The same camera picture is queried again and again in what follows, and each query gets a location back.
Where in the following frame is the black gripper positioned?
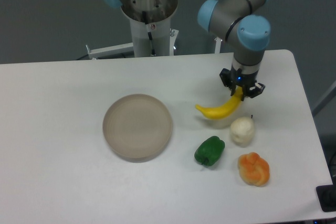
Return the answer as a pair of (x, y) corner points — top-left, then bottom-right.
(219, 68), (265, 101)

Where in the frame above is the yellow toy banana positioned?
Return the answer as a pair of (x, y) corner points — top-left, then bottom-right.
(195, 87), (243, 120)

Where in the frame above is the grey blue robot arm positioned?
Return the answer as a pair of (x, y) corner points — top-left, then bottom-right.
(103, 0), (271, 98)

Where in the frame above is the white toy garlic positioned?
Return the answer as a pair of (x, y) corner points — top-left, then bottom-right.
(229, 116), (256, 147)

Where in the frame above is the green toy bell pepper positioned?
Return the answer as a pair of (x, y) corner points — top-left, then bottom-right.
(194, 136), (225, 167)

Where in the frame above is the orange toy bread knot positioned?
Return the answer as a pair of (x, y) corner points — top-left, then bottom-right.
(238, 152), (270, 187)

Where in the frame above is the grey diagonal table leg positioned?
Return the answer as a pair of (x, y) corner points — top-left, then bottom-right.
(311, 81), (336, 117)

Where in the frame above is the beige round plate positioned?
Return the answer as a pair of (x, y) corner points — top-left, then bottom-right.
(102, 94), (173, 161)

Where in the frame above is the black box at table edge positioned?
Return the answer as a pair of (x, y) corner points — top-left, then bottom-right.
(316, 185), (335, 212)

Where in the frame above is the white metal upright bracket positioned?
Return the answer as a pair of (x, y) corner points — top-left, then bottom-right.
(214, 37), (222, 54)

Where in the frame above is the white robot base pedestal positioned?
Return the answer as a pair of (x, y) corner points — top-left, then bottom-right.
(121, 0), (178, 57)

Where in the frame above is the white metal frame bar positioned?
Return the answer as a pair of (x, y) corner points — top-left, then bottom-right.
(86, 43), (133, 59)

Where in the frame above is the black base cable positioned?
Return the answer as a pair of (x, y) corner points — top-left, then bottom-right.
(141, 10), (157, 57)

